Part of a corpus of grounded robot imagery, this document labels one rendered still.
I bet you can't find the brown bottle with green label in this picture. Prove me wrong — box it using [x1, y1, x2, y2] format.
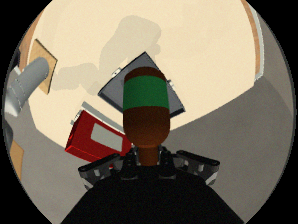
[123, 67, 171, 166]

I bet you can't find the red crate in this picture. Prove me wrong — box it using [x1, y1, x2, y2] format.
[65, 110, 132, 162]

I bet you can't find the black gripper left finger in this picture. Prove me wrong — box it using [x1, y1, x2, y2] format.
[78, 146, 139, 190]

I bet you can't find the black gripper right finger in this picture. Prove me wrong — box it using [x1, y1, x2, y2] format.
[158, 144, 220, 186]

